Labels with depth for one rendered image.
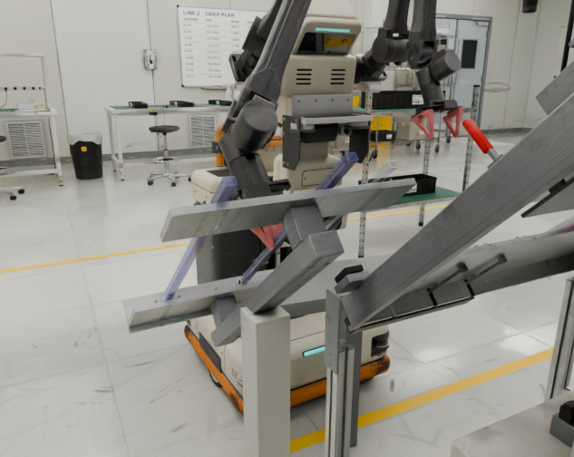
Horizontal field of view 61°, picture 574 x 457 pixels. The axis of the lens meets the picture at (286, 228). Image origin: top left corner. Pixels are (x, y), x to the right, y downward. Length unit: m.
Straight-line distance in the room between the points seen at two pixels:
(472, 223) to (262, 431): 0.46
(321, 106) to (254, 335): 0.95
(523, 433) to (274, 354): 0.41
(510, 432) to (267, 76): 0.70
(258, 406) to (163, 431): 1.06
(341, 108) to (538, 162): 1.03
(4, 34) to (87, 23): 0.99
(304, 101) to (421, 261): 0.84
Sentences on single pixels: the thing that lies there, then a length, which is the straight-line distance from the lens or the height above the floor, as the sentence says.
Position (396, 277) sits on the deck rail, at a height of 0.83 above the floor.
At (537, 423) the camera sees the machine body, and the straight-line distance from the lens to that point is 0.94.
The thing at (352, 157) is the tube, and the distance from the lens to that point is 0.57.
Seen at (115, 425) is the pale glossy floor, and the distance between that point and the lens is 1.92.
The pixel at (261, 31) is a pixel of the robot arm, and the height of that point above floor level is 1.26.
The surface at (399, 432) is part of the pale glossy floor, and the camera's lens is 1.84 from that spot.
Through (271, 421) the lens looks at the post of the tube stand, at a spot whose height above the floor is 0.62.
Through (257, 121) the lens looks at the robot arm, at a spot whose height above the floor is 1.09.
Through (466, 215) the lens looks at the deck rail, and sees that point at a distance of 0.71.
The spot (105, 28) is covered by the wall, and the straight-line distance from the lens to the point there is 7.44.
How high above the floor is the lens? 1.16
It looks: 17 degrees down
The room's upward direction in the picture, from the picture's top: straight up
